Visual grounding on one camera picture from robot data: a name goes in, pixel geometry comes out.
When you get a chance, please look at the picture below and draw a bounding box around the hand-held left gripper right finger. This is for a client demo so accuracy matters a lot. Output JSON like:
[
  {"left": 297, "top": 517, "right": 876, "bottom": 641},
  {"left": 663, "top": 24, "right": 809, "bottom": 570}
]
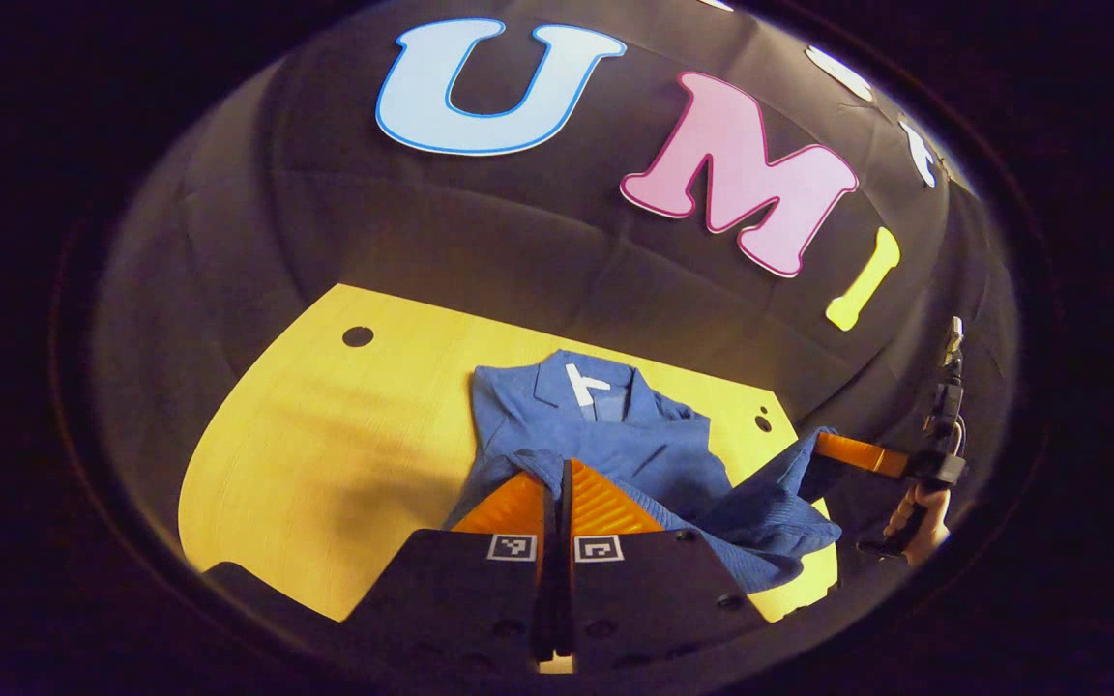
[{"left": 562, "top": 459, "right": 773, "bottom": 675}]

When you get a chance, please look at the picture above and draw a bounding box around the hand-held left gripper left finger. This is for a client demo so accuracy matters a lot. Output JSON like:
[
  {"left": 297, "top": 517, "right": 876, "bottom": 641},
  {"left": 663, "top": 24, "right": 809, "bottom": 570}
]
[{"left": 344, "top": 462, "right": 566, "bottom": 673}]

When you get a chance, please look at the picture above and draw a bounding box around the blue shirt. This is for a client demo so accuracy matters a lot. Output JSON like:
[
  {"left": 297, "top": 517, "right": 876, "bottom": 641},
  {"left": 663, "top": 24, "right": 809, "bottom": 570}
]
[{"left": 446, "top": 350, "right": 843, "bottom": 593}]

